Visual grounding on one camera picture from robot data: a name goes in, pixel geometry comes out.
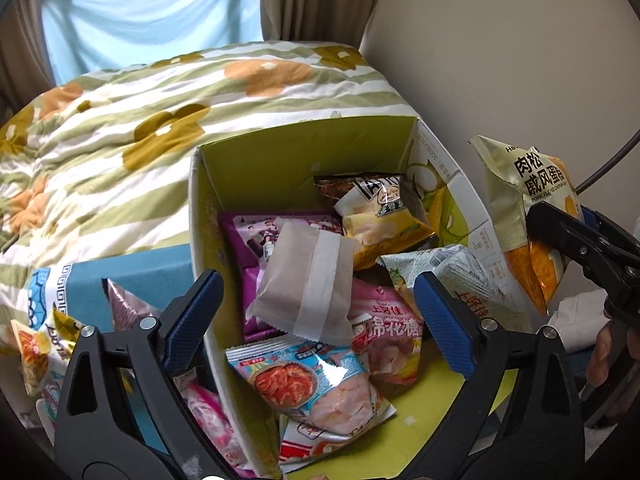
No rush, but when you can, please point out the brown curtain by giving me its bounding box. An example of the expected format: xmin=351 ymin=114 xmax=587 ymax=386
xmin=0 ymin=0 xmax=57 ymax=107
xmin=260 ymin=0 xmax=387 ymax=55

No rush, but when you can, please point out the light blue cloth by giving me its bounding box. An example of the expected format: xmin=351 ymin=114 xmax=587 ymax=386
xmin=40 ymin=0 xmax=266 ymax=86

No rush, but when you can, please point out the mauve snack packet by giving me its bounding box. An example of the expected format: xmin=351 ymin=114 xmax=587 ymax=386
xmin=102 ymin=277 xmax=167 ymax=335

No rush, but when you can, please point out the beige orange cake packet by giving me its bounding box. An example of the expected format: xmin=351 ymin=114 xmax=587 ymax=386
xmin=469 ymin=135 xmax=583 ymax=317

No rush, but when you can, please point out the pile of snack packets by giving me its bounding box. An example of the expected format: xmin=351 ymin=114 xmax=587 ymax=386
xmin=217 ymin=172 xmax=506 ymax=467

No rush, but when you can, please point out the floral striped quilt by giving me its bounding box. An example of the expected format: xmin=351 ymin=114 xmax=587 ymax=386
xmin=0 ymin=40 xmax=420 ymax=361

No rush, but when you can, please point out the yellow noodle snack packet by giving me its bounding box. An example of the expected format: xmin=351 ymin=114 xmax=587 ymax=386
xmin=10 ymin=307 xmax=85 ymax=397

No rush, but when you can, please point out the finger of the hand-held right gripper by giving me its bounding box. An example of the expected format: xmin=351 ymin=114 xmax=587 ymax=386
xmin=527 ymin=203 xmax=626 ymax=281
xmin=581 ymin=206 xmax=640 ymax=271

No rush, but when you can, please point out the person's right hand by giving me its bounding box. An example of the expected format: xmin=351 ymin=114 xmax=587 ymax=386
xmin=585 ymin=312 xmax=640 ymax=395

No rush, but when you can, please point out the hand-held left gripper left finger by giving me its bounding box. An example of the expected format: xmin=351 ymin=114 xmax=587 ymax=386
xmin=54 ymin=269 xmax=226 ymax=480

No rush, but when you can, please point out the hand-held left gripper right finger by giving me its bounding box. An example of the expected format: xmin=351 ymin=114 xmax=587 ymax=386
xmin=405 ymin=271 xmax=586 ymax=480

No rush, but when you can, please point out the green cardboard box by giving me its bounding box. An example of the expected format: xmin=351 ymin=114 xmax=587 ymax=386
xmin=187 ymin=115 xmax=532 ymax=480

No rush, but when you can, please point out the pink snack packet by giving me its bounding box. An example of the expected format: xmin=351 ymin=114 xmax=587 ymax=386
xmin=172 ymin=370 xmax=257 ymax=477

